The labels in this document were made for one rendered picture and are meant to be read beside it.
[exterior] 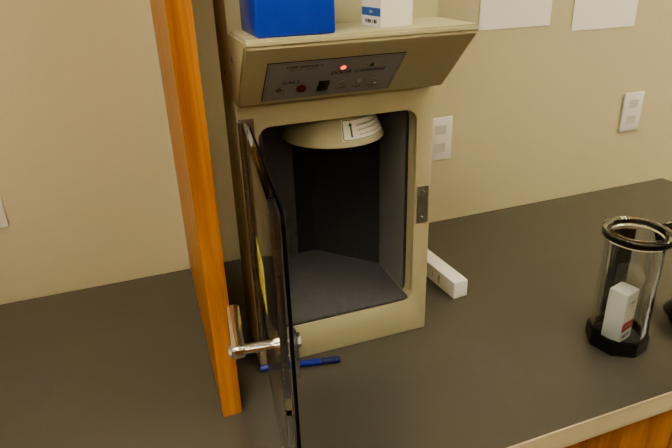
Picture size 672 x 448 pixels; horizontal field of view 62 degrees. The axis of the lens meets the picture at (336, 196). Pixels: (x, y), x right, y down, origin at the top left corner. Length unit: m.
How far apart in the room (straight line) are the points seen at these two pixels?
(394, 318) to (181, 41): 0.63
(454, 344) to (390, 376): 0.15
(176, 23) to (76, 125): 0.60
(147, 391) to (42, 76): 0.63
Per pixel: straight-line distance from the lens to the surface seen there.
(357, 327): 1.04
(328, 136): 0.89
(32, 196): 1.31
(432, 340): 1.08
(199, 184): 0.74
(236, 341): 0.65
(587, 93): 1.72
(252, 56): 0.69
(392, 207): 1.04
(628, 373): 1.10
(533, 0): 1.54
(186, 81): 0.70
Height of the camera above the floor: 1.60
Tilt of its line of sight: 23 degrees down
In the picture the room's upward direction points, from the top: 2 degrees counter-clockwise
